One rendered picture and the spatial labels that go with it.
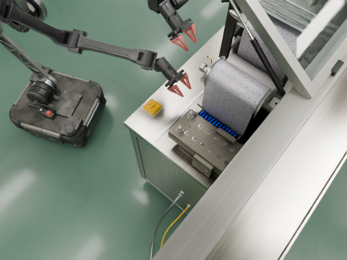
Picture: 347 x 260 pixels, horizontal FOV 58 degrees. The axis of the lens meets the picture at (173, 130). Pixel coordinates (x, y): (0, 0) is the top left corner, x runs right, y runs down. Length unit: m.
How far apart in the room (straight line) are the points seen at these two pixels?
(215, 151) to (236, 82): 0.34
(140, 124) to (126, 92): 1.23
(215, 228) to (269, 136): 0.25
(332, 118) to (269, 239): 0.45
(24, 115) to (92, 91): 0.54
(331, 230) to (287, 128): 1.87
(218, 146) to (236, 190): 0.74
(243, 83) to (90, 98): 1.54
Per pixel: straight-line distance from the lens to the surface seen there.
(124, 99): 2.79
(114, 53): 1.52
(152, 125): 1.62
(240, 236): 0.91
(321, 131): 1.10
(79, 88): 2.64
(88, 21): 3.46
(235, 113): 1.37
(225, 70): 1.30
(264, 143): 0.77
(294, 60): 0.84
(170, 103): 1.68
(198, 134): 1.45
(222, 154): 1.42
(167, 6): 1.33
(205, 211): 0.69
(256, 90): 1.27
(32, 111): 2.64
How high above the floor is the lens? 2.32
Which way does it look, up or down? 63 degrees down
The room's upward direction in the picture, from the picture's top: 1 degrees clockwise
